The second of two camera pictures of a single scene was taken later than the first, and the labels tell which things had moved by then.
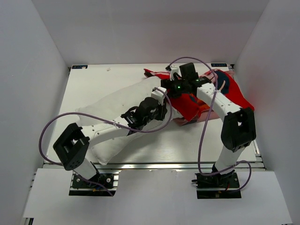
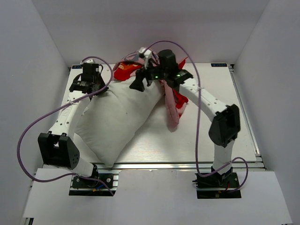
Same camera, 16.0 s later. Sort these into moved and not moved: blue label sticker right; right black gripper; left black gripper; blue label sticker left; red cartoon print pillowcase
Moved: right black gripper; left black gripper; red cartoon print pillowcase
Not moved: blue label sticker right; blue label sticker left
